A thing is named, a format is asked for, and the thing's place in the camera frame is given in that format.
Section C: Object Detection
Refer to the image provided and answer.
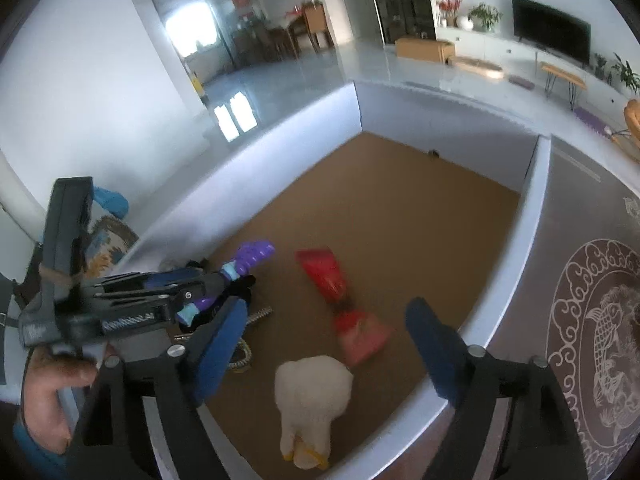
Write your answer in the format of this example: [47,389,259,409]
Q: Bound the purple toy figure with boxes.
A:
[176,240,274,328]

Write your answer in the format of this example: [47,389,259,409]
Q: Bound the blue sleeve forearm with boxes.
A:
[13,418,68,480]

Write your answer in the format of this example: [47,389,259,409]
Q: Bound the person's left hand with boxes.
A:
[22,347,98,455]

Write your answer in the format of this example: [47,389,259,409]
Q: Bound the metal spring coil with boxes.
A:
[246,307,273,326]

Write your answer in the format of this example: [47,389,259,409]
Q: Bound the red foil snack packet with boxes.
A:
[295,248,393,367]

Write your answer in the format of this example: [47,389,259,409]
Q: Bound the white plush toy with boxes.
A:
[274,356,354,470]

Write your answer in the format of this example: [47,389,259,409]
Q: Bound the orange rocking lounge chair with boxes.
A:
[605,99,640,162]

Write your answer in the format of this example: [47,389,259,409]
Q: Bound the wooden bench with metal legs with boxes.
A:
[538,62,587,110]

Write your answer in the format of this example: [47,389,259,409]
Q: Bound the cardboard box on floor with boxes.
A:
[395,37,456,64]

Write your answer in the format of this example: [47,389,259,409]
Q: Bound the white tv cabinet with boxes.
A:
[436,27,599,84]

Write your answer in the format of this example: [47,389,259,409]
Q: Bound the green plant right of television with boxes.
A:
[612,53,640,96]

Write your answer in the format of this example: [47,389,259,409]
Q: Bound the green potted plant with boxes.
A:
[469,2,503,32]

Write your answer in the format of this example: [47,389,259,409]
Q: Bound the black flat television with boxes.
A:
[511,0,591,65]

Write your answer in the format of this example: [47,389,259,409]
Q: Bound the red flowers in vase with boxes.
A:
[436,0,463,27]

